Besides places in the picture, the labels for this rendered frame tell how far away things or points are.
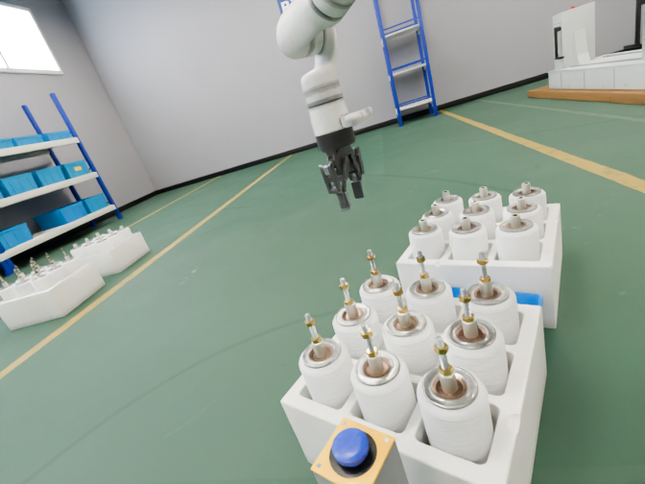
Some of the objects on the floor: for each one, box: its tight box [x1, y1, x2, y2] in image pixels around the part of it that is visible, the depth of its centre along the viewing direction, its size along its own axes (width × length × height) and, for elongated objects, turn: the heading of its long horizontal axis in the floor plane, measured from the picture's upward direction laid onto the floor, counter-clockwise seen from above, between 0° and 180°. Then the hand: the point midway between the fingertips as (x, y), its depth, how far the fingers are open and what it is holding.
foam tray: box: [281, 293, 547, 484], centre depth 70 cm, size 39×39×18 cm
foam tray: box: [78, 231, 150, 278], centre depth 271 cm, size 39×39×18 cm
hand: (351, 198), depth 71 cm, fingers open, 6 cm apart
